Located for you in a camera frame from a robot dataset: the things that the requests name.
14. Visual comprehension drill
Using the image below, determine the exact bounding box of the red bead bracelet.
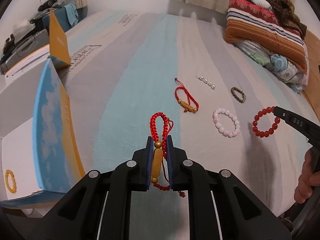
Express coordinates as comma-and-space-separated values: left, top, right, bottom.
252, 106, 281, 138

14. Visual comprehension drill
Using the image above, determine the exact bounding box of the brown wooden bead bracelet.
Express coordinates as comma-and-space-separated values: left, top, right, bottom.
230, 87, 247, 104

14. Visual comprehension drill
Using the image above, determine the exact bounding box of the pink white bead bracelet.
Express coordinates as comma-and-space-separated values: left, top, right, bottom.
212, 107, 241, 138

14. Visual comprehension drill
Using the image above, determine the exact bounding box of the red cord bracelet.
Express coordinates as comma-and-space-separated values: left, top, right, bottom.
174, 77, 200, 114
149, 112, 187, 198

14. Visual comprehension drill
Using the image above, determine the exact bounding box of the yellow bead bracelet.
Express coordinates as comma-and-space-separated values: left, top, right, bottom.
4, 169, 17, 195

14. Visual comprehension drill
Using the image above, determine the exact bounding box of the white pearl string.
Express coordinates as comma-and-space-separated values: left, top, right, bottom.
196, 74, 217, 90

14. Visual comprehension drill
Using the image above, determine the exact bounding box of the right hand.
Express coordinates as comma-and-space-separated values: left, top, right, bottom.
294, 148, 319, 204

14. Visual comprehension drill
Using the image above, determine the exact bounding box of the wooden headboard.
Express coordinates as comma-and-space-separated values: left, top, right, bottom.
303, 30, 320, 119

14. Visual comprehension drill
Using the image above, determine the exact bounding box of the floral quilt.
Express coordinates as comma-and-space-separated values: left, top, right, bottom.
234, 40, 309, 93

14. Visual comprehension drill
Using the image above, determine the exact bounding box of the blue white cardboard box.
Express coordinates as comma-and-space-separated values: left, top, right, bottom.
1, 12, 85, 209

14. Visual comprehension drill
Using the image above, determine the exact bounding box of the striped red orange pillow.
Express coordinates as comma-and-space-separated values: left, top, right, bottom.
225, 0, 308, 74

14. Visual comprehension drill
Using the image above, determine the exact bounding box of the brown fuzzy blanket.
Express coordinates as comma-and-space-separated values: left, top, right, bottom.
266, 0, 307, 39

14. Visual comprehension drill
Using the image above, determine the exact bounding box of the grey hard case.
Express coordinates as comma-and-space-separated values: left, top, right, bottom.
1, 29, 49, 75

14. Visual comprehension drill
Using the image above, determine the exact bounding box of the teal suitcase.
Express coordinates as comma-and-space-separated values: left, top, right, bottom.
54, 2, 79, 32

